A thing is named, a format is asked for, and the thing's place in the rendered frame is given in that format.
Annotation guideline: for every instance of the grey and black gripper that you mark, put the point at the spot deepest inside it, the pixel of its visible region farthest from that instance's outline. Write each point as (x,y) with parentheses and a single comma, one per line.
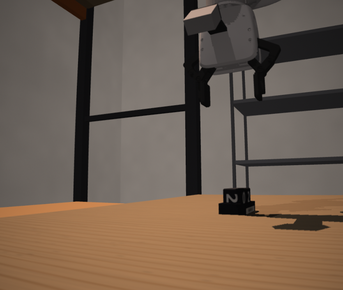
(237,49)

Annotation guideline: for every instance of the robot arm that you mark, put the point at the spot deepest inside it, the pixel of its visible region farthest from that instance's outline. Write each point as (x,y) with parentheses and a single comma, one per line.
(208,18)

